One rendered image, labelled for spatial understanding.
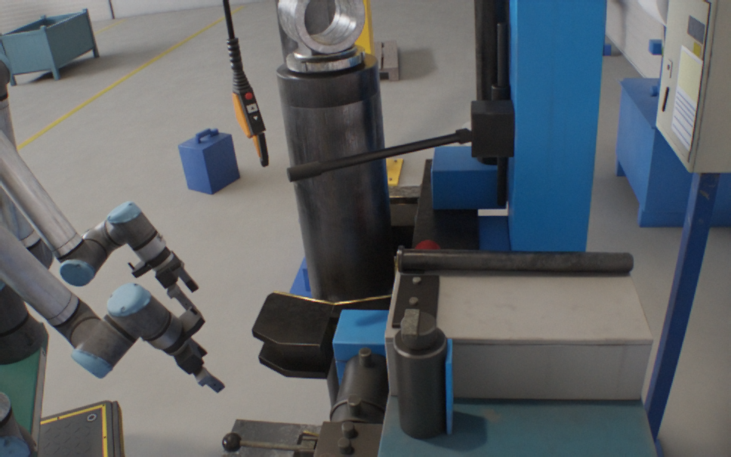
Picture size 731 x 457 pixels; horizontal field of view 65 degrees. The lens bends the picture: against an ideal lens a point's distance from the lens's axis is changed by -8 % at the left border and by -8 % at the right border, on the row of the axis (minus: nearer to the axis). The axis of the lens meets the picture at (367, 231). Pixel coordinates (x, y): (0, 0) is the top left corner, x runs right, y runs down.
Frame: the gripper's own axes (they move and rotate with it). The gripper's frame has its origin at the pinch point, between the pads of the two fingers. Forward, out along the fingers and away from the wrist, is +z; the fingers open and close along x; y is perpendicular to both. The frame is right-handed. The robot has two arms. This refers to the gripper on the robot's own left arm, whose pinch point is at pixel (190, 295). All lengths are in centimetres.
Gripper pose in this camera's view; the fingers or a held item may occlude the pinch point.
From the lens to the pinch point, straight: 190.7
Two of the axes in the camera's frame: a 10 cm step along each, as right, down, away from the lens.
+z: 4.9, 7.6, 4.2
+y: 8.5, -5.3, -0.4
